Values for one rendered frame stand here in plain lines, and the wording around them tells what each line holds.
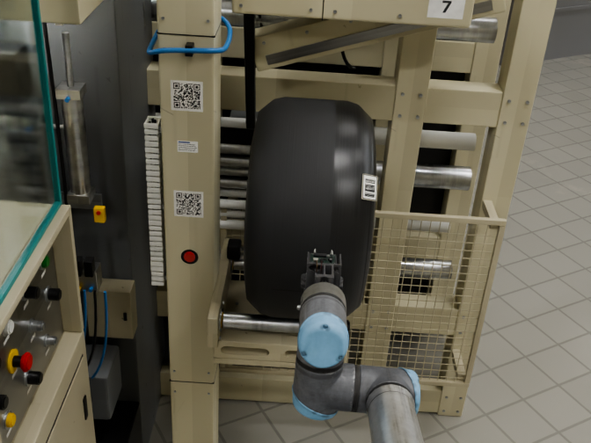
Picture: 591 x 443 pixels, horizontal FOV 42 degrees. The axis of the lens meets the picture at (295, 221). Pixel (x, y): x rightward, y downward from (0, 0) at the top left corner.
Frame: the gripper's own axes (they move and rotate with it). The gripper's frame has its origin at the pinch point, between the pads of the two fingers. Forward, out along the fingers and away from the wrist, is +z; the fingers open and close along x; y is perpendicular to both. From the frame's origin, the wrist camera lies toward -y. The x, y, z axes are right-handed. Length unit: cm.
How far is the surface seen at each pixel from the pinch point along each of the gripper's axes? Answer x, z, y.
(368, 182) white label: -9.8, 12.1, 15.9
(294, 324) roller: 5.1, 21.5, -29.1
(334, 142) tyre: -1.4, 17.5, 23.1
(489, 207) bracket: -56, 79, -15
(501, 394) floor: -83, 111, -110
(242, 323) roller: 18.9, 21.2, -29.7
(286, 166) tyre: 9.4, 12.1, 18.4
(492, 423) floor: -76, 94, -112
